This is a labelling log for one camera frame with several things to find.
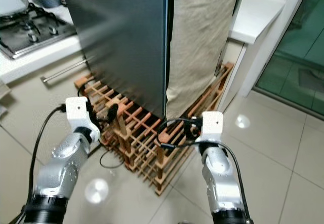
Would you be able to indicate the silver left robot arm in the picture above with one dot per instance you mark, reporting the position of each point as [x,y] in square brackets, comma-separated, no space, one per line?
[68,168]

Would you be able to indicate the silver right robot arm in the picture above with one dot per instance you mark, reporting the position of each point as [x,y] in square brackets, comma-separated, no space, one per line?
[220,178]

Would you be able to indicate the dark grey fridge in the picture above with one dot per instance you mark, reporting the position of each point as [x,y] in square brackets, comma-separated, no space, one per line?
[121,41]

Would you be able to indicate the wooden slatted rack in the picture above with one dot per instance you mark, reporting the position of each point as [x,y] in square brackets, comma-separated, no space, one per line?
[142,138]

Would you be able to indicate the beige cloth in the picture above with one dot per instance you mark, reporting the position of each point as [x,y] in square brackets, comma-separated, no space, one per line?
[202,31]

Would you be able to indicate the steel gas stove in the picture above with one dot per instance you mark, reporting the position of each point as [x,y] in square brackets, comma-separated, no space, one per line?
[35,31]

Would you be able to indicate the green-tinted glass door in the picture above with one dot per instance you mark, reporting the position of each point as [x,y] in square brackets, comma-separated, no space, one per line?
[293,57]

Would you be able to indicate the white kitchen counter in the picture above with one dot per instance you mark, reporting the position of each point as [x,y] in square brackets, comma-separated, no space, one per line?
[258,11]

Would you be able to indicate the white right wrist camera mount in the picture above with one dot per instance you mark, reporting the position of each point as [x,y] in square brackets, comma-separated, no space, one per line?
[212,125]

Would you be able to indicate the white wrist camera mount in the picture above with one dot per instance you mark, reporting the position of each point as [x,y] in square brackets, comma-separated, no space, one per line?
[77,110]
[212,125]

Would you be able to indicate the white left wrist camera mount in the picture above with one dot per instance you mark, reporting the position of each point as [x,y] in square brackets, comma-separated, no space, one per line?
[77,110]

